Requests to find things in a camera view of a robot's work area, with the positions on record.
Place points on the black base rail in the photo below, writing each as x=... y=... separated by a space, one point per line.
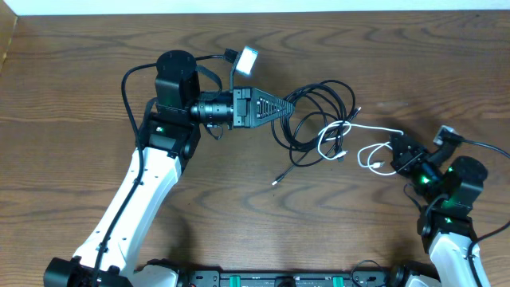
x=366 y=273

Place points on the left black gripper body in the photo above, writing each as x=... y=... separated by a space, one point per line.
x=241 y=108

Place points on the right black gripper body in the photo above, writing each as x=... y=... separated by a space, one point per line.
x=423 y=173

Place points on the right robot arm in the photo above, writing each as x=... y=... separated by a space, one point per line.
x=444 y=224

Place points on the wooden side panel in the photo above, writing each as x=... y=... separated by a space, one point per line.
x=8 y=22

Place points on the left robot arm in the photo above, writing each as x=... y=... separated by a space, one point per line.
x=188 y=96

